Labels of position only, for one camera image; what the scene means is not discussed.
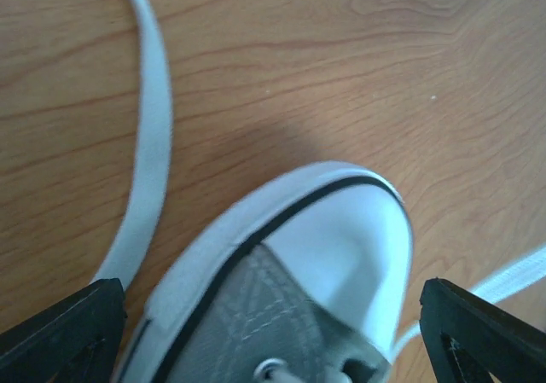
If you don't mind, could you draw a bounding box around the grey canvas sneaker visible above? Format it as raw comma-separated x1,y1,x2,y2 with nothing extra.
113,161,413,382

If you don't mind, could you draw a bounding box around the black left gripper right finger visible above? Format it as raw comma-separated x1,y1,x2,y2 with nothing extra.
419,278,545,382

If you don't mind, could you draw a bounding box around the white shoelace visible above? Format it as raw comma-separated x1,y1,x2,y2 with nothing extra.
90,0,546,358

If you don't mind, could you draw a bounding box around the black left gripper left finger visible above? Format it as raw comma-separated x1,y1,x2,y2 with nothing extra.
1,278,126,382

